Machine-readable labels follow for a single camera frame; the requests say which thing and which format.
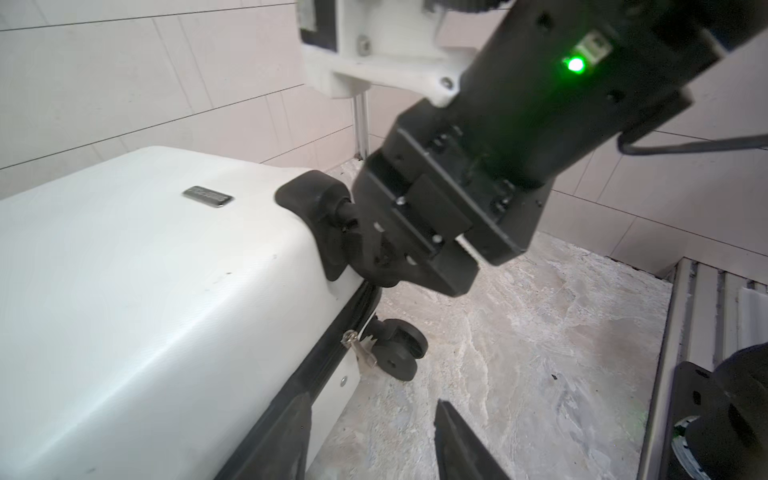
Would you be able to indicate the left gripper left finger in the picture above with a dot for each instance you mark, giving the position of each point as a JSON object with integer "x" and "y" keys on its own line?
{"x": 277, "y": 446}

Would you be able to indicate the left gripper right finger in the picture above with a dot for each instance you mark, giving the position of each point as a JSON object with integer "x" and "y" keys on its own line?
{"x": 459, "y": 452}

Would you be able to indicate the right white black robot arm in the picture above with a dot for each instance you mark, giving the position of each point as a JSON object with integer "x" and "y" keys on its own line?
{"x": 559, "y": 78}

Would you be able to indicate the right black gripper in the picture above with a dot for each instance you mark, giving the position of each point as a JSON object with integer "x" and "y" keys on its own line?
{"x": 427, "y": 208}

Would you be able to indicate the aluminium mounting rail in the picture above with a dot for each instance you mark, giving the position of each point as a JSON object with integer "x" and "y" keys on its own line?
{"x": 712, "y": 315}

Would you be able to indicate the black suitcase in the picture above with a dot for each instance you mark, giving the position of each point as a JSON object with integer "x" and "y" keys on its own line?
{"x": 154, "y": 305}

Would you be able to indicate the right aluminium corner post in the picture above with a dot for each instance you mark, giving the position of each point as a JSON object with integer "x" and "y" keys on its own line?
{"x": 361, "y": 126}

